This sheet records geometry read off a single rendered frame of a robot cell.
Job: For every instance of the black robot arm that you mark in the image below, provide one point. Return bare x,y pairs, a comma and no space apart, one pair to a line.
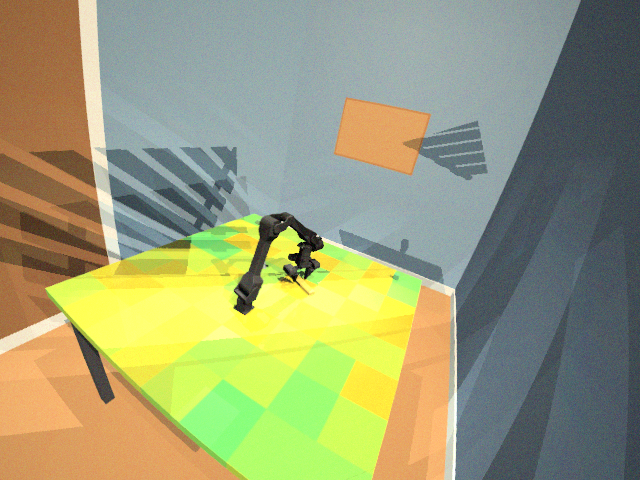
269,229

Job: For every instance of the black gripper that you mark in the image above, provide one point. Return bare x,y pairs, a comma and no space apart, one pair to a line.
308,263

